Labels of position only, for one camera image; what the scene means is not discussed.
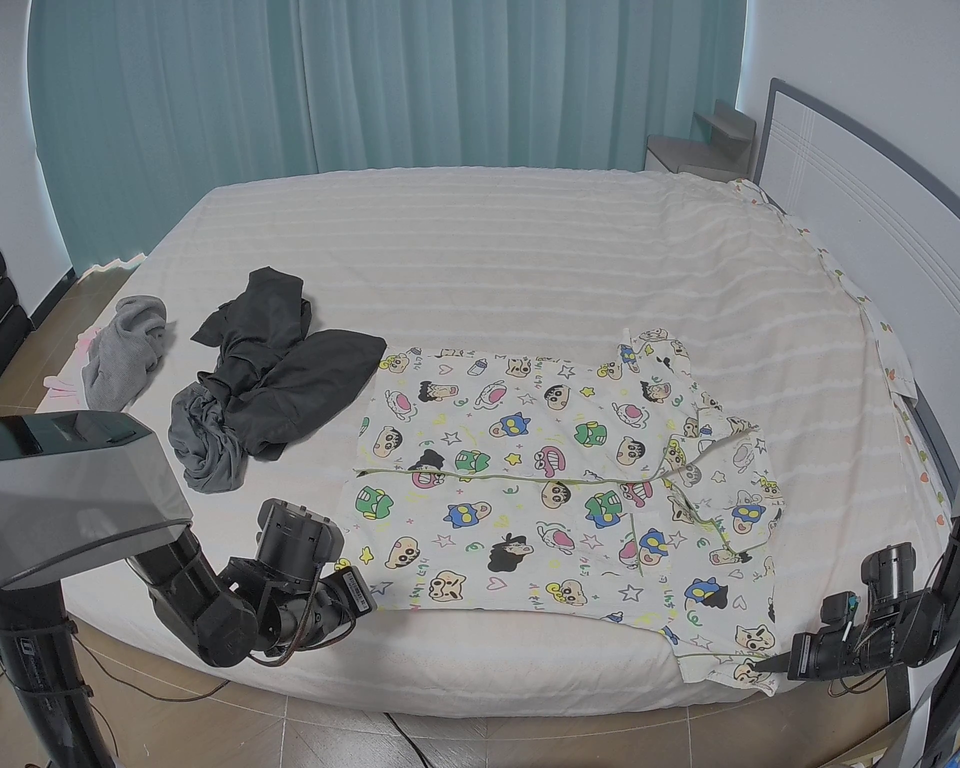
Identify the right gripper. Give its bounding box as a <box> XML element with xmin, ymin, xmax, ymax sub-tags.
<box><xmin>751</xmin><ymin>622</ymin><xmax>873</xmax><ymax>683</ymax></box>

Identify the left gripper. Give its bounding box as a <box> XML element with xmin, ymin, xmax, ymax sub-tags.
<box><xmin>297</xmin><ymin>564</ymin><xmax>377</xmax><ymax>648</ymax></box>

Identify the white printed pyjama top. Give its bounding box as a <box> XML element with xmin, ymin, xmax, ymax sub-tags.
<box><xmin>341</xmin><ymin>324</ymin><xmax>786</xmax><ymax>690</ymax></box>

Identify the dark grey garment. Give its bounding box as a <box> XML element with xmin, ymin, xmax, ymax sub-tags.
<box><xmin>168</xmin><ymin>375</ymin><xmax>249</xmax><ymax>495</ymax></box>

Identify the black garment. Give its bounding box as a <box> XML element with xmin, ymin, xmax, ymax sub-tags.
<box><xmin>190</xmin><ymin>265</ymin><xmax>388</xmax><ymax>463</ymax></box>

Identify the grey knit garment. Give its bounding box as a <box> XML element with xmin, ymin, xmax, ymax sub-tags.
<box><xmin>80</xmin><ymin>294</ymin><xmax>178</xmax><ymax>413</ymax></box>

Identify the pink garment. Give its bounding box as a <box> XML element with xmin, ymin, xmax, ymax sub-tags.
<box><xmin>43</xmin><ymin>326</ymin><xmax>107</xmax><ymax>396</ymax></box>

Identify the bed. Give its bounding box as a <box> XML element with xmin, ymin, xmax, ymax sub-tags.
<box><xmin>41</xmin><ymin>75</ymin><xmax>960</xmax><ymax>719</ymax></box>

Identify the black chest of drawers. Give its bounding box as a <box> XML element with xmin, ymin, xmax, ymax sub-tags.
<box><xmin>0</xmin><ymin>251</ymin><xmax>33</xmax><ymax>377</ymax></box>

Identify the grey bedside table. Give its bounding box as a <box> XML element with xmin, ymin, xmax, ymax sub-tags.
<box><xmin>645</xmin><ymin>99</ymin><xmax>758</xmax><ymax>182</ymax></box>

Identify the black cable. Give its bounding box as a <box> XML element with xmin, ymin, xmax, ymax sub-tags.
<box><xmin>71</xmin><ymin>636</ymin><xmax>228</xmax><ymax>704</ymax></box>
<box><xmin>249</xmin><ymin>615</ymin><xmax>355</xmax><ymax>668</ymax></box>
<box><xmin>382</xmin><ymin>711</ymin><xmax>430</xmax><ymax>768</ymax></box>

